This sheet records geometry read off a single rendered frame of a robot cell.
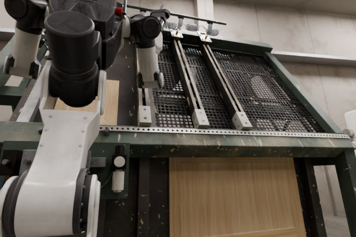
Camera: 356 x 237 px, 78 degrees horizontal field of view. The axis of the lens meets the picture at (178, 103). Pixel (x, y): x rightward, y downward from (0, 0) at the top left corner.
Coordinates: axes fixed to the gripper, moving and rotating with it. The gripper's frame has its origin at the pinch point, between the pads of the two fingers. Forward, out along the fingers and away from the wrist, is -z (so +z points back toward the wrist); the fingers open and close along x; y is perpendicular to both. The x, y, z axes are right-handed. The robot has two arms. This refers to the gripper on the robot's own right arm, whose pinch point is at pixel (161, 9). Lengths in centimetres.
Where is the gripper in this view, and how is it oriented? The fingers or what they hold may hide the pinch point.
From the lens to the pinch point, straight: 144.8
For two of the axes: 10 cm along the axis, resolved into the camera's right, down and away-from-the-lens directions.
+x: -9.4, -0.6, 3.4
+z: -2.1, 8.7, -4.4
